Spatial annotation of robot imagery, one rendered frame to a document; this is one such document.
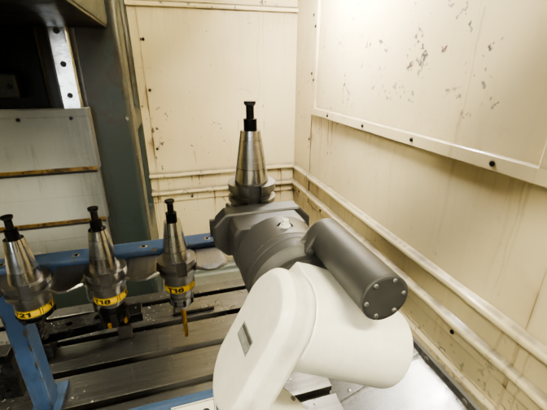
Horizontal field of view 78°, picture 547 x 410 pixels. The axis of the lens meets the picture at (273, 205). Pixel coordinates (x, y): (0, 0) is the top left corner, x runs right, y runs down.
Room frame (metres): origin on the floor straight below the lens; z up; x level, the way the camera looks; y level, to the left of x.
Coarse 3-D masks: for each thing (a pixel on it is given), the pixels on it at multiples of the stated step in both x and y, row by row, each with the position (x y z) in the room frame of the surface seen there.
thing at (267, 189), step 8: (232, 184) 0.42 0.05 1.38; (272, 184) 0.42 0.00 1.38; (232, 192) 0.41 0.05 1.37; (240, 192) 0.40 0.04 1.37; (248, 192) 0.41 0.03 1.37; (256, 192) 0.41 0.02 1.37; (264, 192) 0.41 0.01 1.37; (272, 192) 0.43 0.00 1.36; (232, 200) 0.41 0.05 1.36; (240, 200) 0.41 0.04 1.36; (248, 200) 0.41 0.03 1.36; (256, 200) 0.41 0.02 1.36; (264, 200) 0.41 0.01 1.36; (272, 200) 0.42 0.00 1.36
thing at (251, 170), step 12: (240, 132) 0.43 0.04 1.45; (252, 132) 0.42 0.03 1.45; (240, 144) 0.42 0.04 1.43; (252, 144) 0.42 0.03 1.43; (240, 156) 0.42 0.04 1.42; (252, 156) 0.42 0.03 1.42; (264, 156) 0.43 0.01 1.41; (240, 168) 0.42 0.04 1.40; (252, 168) 0.41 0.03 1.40; (264, 168) 0.42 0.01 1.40; (240, 180) 0.42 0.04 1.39; (252, 180) 0.41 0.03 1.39; (264, 180) 0.42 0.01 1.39
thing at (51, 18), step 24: (0, 0) 0.62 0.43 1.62; (24, 0) 0.62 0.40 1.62; (48, 0) 0.62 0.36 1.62; (72, 0) 0.67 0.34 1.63; (96, 0) 0.90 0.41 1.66; (0, 24) 0.95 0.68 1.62; (24, 24) 0.95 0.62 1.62; (48, 24) 0.95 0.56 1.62; (72, 24) 0.95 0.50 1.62; (96, 24) 0.95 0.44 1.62
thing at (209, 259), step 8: (200, 248) 0.54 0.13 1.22; (208, 248) 0.54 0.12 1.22; (216, 248) 0.54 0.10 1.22; (200, 256) 0.51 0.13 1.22; (208, 256) 0.51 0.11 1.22; (216, 256) 0.51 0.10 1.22; (224, 256) 0.52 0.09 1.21; (200, 264) 0.49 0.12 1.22; (208, 264) 0.49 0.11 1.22; (216, 264) 0.49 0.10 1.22; (224, 264) 0.49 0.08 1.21
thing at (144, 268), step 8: (144, 256) 0.51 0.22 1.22; (152, 256) 0.51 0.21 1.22; (128, 264) 0.49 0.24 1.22; (136, 264) 0.49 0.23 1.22; (144, 264) 0.49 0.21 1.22; (152, 264) 0.49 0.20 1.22; (128, 272) 0.46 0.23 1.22; (136, 272) 0.46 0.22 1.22; (144, 272) 0.46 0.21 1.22; (152, 272) 0.46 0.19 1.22; (128, 280) 0.45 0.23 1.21; (136, 280) 0.45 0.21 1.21; (144, 280) 0.45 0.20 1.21
